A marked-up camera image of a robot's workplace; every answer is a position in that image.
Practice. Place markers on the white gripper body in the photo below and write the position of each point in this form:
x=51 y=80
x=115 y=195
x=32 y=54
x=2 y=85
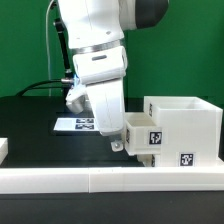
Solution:
x=107 y=102

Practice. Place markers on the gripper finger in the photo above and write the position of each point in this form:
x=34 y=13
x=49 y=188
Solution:
x=116 y=143

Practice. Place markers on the white front drawer box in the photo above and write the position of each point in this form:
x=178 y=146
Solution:
x=149 y=160

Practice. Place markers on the white left fence block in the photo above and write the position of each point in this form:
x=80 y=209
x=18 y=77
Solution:
x=3 y=149

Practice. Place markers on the white drawer box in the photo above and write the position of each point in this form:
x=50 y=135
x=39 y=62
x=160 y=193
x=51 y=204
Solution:
x=149 y=160
x=142 y=136

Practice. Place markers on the white drawer cabinet frame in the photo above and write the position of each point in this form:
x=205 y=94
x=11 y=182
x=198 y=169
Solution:
x=190 y=130

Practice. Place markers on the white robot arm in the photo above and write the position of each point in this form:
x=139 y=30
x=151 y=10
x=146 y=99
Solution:
x=95 y=35

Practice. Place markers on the white front fence rail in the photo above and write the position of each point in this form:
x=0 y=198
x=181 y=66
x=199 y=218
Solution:
x=92 y=180

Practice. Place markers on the paper marker sheet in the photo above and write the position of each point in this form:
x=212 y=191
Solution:
x=75 y=124

